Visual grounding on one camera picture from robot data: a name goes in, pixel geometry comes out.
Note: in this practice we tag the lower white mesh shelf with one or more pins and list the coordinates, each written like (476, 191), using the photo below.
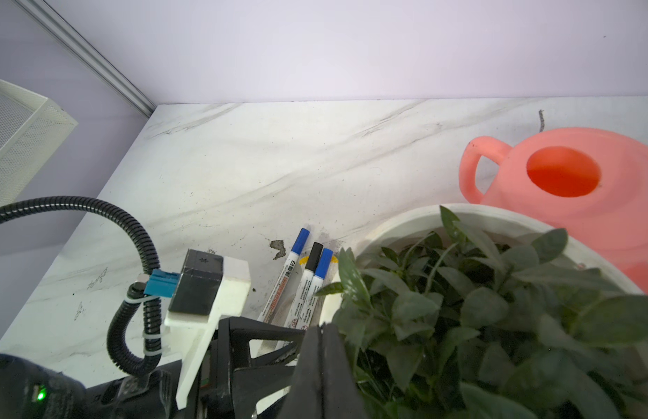
(32, 128)

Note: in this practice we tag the potted green plant white pot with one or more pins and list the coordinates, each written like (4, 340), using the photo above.
(471, 312)

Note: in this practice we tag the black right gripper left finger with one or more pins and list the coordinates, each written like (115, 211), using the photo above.
(305, 399)

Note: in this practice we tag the white marker pen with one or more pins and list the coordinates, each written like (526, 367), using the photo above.
(317, 282)
(300, 297)
(268, 311)

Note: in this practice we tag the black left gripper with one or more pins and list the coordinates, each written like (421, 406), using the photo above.
(244, 361)

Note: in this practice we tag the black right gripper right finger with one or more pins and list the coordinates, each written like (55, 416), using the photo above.
(340, 396)

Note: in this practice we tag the pink watering can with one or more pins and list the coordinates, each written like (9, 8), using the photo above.
(591, 182)

